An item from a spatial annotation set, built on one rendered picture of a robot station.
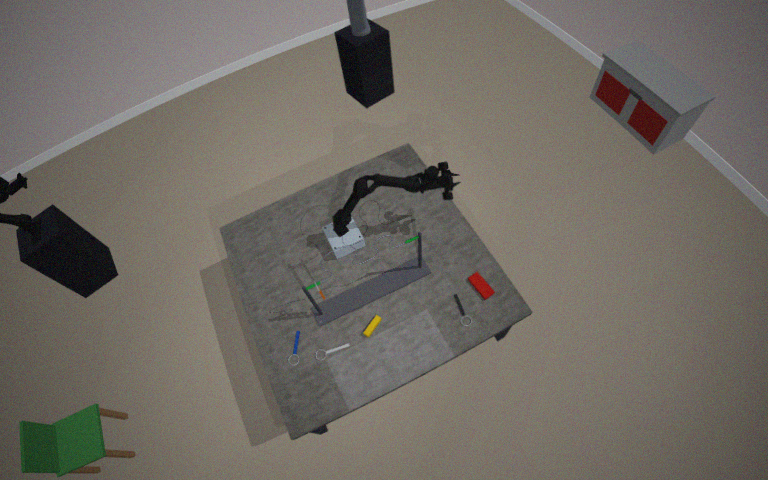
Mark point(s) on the red rectangular block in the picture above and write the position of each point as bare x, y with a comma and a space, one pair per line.
481, 286

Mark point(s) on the yellow rectangular block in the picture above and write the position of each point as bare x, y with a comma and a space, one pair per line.
369, 330

